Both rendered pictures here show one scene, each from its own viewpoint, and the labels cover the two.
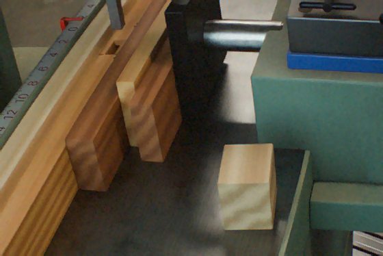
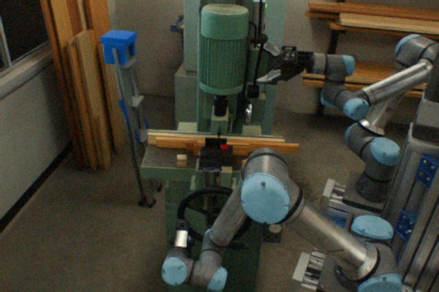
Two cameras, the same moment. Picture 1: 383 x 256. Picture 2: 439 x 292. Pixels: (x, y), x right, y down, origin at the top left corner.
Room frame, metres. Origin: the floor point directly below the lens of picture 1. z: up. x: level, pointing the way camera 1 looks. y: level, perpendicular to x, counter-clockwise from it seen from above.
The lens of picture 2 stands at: (0.03, -1.36, 1.86)
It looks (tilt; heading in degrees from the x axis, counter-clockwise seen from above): 32 degrees down; 68
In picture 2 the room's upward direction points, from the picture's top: 3 degrees clockwise
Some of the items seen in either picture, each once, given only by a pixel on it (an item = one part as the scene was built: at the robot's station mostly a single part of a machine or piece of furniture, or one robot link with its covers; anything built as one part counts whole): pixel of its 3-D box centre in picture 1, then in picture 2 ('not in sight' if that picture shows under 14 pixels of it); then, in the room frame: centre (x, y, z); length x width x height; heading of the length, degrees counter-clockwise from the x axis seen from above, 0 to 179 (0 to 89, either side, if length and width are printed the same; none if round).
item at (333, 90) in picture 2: not in sight; (334, 92); (0.92, -0.21, 1.25); 0.11 x 0.08 x 0.11; 89
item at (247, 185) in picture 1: (248, 187); (182, 160); (0.37, -0.03, 0.92); 0.04 x 0.03 x 0.04; 166
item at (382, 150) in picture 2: not in sight; (381, 157); (1.13, -0.32, 0.98); 0.13 x 0.12 x 0.14; 89
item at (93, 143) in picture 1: (137, 73); (212, 147); (0.53, 0.04, 0.92); 0.23 x 0.02 x 0.04; 159
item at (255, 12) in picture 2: not in sight; (256, 17); (0.81, 0.29, 1.40); 0.10 x 0.06 x 0.16; 69
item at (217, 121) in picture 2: not in sight; (220, 121); (0.57, 0.06, 1.03); 0.14 x 0.07 x 0.09; 69
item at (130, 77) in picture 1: (174, 37); (223, 148); (0.57, 0.00, 0.93); 0.22 x 0.01 x 0.06; 159
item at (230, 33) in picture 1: (236, 35); (215, 151); (0.51, -0.04, 0.95); 0.09 x 0.07 x 0.09; 159
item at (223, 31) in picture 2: not in sight; (223, 49); (0.56, 0.05, 1.35); 0.18 x 0.18 x 0.31
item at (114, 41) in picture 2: not in sight; (134, 124); (0.32, 0.94, 0.58); 0.27 x 0.25 x 1.16; 151
